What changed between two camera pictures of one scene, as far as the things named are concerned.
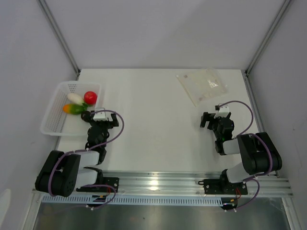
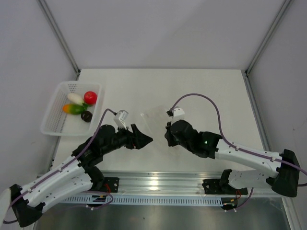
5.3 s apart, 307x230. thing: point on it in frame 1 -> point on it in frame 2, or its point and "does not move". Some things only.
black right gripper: [206, 117] -> [168, 136]
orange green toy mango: [73, 109] does not move
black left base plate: [112, 181] does not move
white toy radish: [75, 98] does not move
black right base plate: [220, 186] does not move
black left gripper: [90, 119] -> [136, 140]
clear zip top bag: [203, 84] -> [153, 120]
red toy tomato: [90, 97] does not move
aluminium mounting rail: [188, 184] does not move
